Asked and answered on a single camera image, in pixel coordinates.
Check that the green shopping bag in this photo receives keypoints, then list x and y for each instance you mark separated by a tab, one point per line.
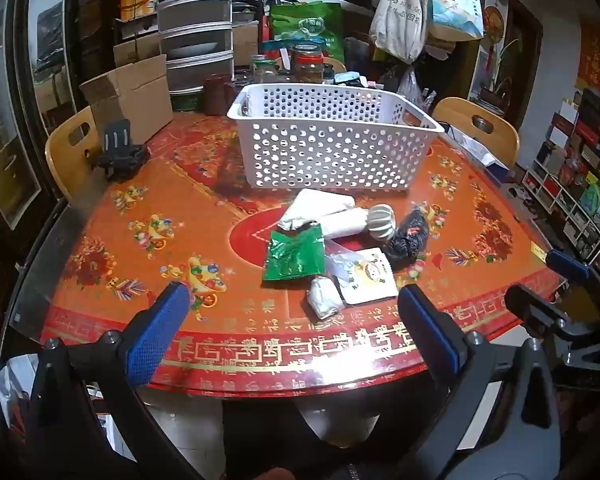
305	25

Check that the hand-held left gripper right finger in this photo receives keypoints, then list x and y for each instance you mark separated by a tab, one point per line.
430	335

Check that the white pleated ball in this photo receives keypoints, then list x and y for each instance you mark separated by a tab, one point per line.
381	221

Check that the white cube shelf unit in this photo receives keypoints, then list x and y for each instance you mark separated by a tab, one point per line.
575	175

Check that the black phone stand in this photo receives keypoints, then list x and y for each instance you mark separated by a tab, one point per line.
117	152

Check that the white cloth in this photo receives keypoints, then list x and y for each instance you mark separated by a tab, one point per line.
345	222
315	205

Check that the blue printed tote bag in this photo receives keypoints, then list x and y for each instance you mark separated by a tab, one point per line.
452	5

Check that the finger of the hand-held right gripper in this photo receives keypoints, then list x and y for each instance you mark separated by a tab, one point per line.
535	307
570	265

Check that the small white packet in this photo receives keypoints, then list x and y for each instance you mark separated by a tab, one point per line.
324	297

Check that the orange carton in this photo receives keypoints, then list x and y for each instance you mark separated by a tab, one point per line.
137	0

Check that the wall calendar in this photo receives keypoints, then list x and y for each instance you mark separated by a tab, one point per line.
495	50

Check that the open cardboard box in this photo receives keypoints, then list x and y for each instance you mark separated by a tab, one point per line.
130	100

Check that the white papers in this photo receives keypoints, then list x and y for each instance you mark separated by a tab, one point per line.
475	145

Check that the red wall hanging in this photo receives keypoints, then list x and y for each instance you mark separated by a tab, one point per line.
595	60

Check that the crinkled clear plastic bag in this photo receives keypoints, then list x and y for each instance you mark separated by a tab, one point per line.
410	85

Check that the white plastic bag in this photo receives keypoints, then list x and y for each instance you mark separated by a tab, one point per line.
10	385

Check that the white perforated plastic basket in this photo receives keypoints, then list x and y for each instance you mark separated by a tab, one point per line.
330	150

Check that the dark patterned sock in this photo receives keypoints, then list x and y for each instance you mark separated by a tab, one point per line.
405	240

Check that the grey plastic drawer tower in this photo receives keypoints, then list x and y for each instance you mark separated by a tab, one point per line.
195	35

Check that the pile of small packets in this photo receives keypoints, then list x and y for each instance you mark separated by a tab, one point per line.
350	80

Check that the white cartoon print packet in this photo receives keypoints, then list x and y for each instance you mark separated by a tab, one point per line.
367	277

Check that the green foil packet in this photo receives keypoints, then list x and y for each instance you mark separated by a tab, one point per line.
292	257

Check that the wooden chair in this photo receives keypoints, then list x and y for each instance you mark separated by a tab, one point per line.
65	160
500	140

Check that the dark glass cabinet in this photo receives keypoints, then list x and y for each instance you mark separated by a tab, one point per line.
35	60

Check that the brown cardboard box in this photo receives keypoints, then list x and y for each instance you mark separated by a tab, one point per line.
245	42

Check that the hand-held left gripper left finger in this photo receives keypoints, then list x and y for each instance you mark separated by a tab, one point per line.
157	330

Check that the red floral tablecloth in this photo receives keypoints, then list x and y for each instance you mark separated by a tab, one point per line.
180	185

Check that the dark red cup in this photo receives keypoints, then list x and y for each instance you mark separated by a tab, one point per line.
217	95

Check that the white canvas tote bag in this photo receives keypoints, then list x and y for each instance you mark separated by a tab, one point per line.
397	20

